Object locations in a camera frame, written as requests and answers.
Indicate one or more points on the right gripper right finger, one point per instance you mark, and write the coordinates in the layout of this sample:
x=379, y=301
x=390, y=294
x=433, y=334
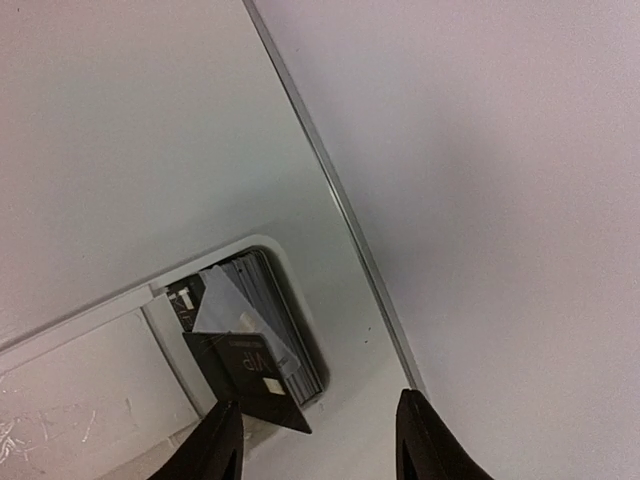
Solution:
x=425, y=447

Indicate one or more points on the black credit card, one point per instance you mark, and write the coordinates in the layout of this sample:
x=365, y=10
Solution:
x=240, y=367

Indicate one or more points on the stack of grey cards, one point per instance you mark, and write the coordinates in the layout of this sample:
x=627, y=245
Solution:
x=253, y=273

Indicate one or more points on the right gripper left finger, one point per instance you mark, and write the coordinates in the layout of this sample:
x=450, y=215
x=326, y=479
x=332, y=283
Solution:
x=213, y=451

